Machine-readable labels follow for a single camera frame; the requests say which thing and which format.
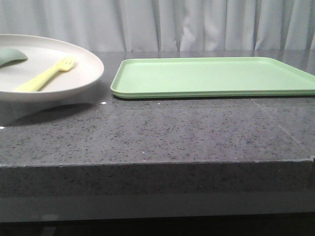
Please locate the white curtain backdrop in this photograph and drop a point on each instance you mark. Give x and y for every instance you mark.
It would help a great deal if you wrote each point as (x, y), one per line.
(165, 25)

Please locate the light green serving tray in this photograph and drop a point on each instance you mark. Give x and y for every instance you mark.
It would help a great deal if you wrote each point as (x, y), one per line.
(210, 77)

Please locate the yellow plastic fork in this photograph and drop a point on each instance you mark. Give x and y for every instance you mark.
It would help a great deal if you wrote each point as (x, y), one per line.
(35, 84)

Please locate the green plastic spoon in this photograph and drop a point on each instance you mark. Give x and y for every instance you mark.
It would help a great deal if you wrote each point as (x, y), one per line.
(9, 56)

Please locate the white round plate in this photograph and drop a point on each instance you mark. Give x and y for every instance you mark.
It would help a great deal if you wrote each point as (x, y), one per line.
(43, 53)

